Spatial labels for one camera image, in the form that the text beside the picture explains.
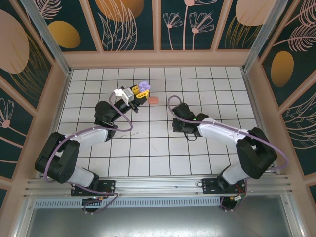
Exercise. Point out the grey metal panel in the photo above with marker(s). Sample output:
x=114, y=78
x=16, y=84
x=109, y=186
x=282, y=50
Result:
x=158, y=222

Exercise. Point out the coral rectangular earbud case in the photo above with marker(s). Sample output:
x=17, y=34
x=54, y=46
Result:
x=153, y=100

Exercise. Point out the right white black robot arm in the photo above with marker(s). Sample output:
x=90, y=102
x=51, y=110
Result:
x=217, y=130

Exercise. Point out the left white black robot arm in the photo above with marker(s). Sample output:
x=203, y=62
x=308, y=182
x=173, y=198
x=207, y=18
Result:
x=81, y=176

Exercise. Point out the purple round earbud case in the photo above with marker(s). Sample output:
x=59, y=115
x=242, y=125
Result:
x=143, y=85

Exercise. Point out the aluminium mounting rail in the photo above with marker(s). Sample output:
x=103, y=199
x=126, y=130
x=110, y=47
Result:
x=158, y=185

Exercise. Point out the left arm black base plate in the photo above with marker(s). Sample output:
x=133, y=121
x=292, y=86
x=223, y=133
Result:
x=109, y=187

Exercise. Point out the aluminium frame post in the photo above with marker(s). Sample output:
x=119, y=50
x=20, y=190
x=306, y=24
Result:
x=259, y=37
x=51, y=40

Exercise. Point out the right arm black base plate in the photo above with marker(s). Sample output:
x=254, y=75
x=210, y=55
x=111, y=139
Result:
x=208, y=186

